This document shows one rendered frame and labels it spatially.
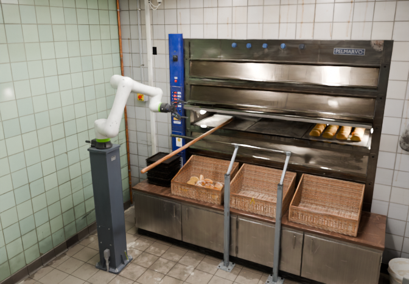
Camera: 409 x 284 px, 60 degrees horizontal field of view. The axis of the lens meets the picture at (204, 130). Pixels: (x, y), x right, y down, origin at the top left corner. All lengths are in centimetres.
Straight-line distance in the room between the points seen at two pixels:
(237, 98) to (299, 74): 66
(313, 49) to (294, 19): 31
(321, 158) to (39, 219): 272
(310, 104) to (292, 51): 51
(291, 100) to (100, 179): 188
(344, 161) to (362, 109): 50
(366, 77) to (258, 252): 181
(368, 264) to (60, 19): 340
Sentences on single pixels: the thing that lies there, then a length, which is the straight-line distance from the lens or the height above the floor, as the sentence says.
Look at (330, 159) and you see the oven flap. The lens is 351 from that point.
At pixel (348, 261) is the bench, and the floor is 37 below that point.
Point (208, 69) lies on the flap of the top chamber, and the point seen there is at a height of 180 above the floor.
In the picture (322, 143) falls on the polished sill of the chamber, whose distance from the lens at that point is 347.
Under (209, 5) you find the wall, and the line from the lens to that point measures 367.
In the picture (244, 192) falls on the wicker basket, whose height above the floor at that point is 59.
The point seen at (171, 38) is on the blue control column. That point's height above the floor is 211.
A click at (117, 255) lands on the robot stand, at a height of 15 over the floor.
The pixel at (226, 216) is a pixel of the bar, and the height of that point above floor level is 54.
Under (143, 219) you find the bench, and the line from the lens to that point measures 401.
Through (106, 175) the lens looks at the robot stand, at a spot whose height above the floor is 97.
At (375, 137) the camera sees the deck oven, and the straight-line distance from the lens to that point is 341.
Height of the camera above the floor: 220
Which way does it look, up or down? 16 degrees down
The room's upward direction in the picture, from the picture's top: straight up
